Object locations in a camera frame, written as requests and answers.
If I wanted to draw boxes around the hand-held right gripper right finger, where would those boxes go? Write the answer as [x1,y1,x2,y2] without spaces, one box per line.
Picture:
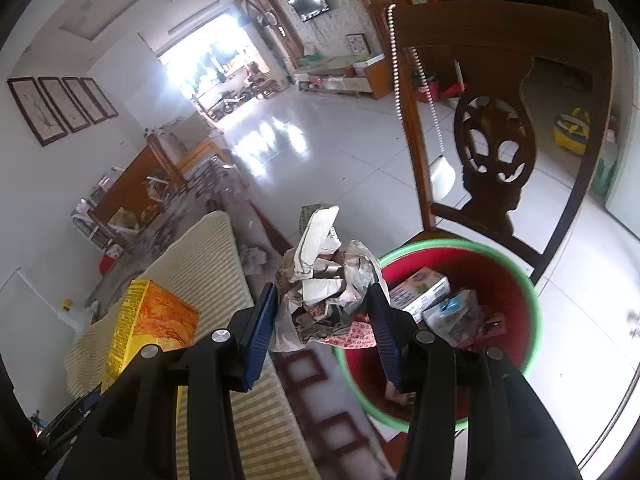
[367,282,583,480]

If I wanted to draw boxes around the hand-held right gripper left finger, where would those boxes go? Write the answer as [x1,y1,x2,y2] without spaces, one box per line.
[57,282,279,480]

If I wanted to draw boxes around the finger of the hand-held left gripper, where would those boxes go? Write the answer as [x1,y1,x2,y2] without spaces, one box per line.
[60,390,103,418]

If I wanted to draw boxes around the newspaper wad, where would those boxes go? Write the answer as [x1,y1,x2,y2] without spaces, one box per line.
[272,204,386,353]

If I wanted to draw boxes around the yellow snack bag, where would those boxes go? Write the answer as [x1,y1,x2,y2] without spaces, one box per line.
[101,280,200,396]

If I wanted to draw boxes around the red bucket green rim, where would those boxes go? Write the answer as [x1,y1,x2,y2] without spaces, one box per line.
[334,239,543,433]

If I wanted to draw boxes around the white green carton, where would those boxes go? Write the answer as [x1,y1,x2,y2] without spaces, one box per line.
[390,267,451,323]

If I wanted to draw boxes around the blue white packet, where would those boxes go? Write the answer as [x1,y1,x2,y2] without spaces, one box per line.
[422,289,486,346]

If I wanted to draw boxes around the grey printed tablecloth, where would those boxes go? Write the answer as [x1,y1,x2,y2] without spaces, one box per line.
[85,160,401,480]

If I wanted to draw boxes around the white desk lamp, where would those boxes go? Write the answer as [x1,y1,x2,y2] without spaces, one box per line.
[57,297,101,333]

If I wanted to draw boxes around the yellow checked table mat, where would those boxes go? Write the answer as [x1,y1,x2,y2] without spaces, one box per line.
[65,210,321,480]

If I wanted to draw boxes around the dull pink wrapper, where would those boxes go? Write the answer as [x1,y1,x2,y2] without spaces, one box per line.
[475,312,506,346]

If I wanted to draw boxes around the white book rack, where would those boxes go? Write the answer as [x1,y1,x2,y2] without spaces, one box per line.
[70,167,126,256]

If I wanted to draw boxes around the plain brown wooden chair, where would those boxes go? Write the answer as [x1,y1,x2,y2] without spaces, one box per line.
[87,140,236,241]

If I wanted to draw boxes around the small wooden chair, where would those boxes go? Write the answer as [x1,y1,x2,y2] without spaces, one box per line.
[247,62,278,101]

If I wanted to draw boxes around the wooden television cabinet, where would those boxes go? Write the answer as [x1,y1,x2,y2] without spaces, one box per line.
[294,52,393,100]

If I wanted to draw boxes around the green white bag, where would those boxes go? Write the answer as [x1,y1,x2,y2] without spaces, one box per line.
[590,130,621,198]

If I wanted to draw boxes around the yellow toy case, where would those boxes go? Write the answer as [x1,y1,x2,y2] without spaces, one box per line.
[552,106,591,156]

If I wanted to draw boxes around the carved dark wooden chair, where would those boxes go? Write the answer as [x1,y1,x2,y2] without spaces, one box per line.
[387,0,613,286]

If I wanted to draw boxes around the white beaded cord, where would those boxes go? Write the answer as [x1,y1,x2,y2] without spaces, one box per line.
[387,4,457,200]

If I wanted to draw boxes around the framed wall picture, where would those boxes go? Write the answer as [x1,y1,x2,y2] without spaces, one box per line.
[62,77,107,125]
[81,78,119,120]
[7,77,68,147]
[38,76,92,133]

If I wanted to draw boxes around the wall television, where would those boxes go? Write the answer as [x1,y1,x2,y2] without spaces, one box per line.
[290,0,332,23]

